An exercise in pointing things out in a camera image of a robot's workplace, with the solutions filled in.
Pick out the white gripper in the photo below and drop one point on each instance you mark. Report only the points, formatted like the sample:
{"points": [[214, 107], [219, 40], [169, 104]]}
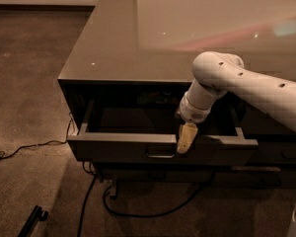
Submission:
{"points": [[194, 112]]}

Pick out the grey drawer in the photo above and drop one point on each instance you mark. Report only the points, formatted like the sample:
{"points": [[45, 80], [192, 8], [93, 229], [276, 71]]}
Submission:
{"points": [[150, 136], [254, 123], [276, 153], [256, 178], [158, 173]]}

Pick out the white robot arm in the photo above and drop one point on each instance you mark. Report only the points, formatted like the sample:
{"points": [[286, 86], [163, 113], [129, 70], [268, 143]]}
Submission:
{"points": [[216, 74]]}

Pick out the grey drawer cabinet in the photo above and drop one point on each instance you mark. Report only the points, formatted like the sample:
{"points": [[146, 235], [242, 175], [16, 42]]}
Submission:
{"points": [[132, 46]]}

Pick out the green snack bag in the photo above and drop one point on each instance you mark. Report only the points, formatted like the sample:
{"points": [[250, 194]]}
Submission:
{"points": [[157, 98]]}

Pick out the black metal bar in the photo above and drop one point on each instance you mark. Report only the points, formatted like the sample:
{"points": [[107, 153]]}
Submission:
{"points": [[37, 215]]}

